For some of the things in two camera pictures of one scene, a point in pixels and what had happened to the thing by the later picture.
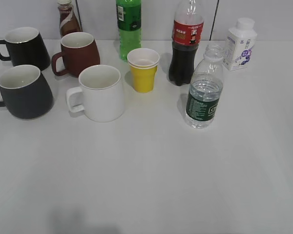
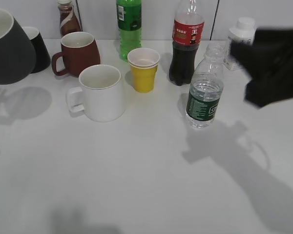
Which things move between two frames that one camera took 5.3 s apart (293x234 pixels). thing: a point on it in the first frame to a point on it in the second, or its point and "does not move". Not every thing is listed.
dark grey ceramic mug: [26, 94] to [12, 56]
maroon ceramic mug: [79, 51] does not move
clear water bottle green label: [205, 89] does not move
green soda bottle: [128, 15] does not move
